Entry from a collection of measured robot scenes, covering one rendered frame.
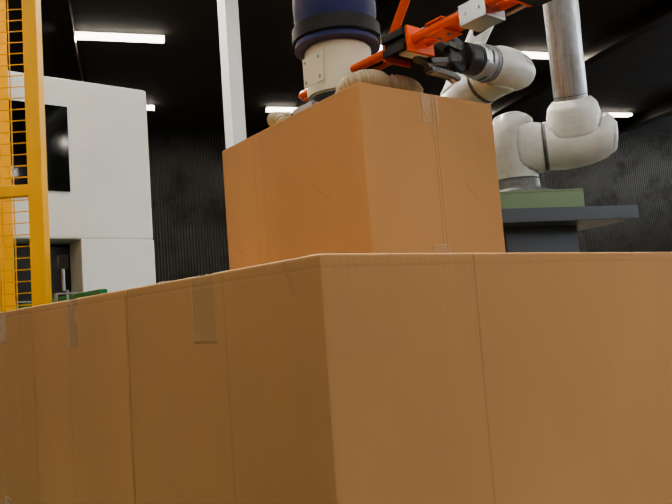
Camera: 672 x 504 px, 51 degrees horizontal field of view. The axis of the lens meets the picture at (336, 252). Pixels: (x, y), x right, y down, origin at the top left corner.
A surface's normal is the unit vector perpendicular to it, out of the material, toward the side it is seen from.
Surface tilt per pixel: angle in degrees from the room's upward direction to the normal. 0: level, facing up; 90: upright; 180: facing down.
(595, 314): 90
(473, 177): 89
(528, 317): 90
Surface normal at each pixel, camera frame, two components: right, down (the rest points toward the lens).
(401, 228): 0.59, -0.12
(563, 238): 0.29, -0.11
